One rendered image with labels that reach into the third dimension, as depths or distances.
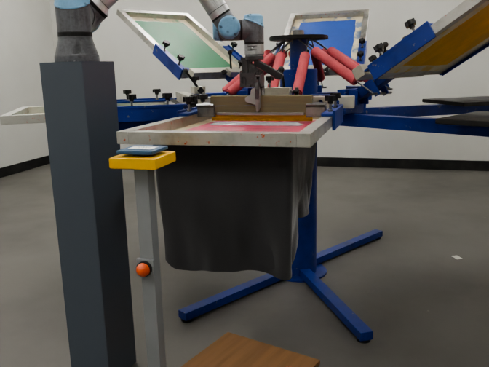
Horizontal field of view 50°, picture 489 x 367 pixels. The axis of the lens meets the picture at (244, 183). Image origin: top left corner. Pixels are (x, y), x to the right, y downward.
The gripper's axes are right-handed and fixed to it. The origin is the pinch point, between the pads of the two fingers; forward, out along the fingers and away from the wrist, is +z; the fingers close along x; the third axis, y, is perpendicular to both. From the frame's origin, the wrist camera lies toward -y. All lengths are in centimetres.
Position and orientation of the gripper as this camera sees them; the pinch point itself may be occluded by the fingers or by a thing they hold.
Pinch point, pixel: (260, 108)
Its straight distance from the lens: 208.6
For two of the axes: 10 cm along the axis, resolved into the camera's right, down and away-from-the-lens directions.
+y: -9.6, -0.4, 2.7
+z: 0.2, 9.8, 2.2
